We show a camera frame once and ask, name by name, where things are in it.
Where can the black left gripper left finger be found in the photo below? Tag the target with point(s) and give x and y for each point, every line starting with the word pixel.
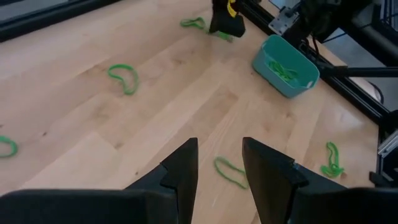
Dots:
pixel 180 186

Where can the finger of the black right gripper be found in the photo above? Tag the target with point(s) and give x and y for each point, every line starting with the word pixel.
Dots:
pixel 227 21

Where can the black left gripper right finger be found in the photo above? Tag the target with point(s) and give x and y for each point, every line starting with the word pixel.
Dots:
pixel 270 186

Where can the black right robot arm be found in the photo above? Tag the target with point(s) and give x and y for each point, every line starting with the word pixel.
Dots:
pixel 335 15

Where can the green plastic basket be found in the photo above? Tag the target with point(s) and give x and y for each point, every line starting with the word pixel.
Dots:
pixel 273 82

